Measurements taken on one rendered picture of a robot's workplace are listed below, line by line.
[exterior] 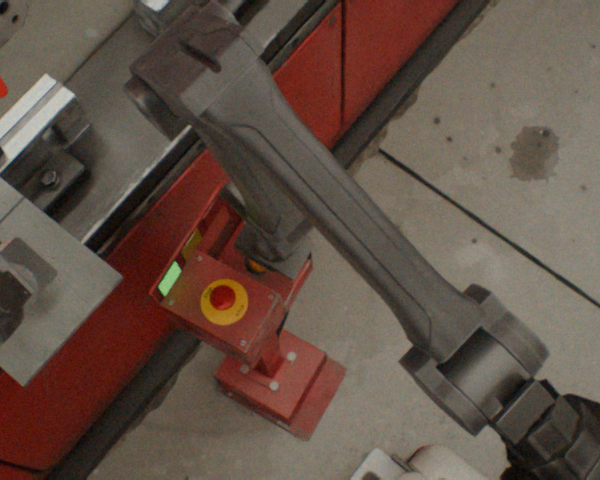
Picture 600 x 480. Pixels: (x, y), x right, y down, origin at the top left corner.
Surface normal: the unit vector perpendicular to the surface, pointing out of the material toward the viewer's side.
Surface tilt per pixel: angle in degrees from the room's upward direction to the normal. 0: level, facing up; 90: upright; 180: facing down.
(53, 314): 0
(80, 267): 0
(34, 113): 0
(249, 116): 35
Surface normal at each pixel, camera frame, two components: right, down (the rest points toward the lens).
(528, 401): 0.32, 0.18
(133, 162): -0.05, -0.34
